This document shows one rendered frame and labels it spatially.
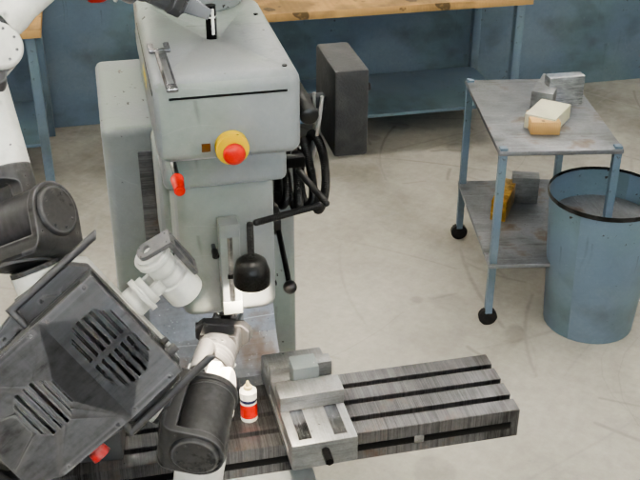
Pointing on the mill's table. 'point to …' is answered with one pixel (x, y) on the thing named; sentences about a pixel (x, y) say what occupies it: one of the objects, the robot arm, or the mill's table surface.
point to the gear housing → (269, 164)
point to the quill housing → (199, 203)
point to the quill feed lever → (284, 255)
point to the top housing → (219, 83)
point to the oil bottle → (248, 403)
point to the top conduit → (307, 108)
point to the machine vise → (310, 417)
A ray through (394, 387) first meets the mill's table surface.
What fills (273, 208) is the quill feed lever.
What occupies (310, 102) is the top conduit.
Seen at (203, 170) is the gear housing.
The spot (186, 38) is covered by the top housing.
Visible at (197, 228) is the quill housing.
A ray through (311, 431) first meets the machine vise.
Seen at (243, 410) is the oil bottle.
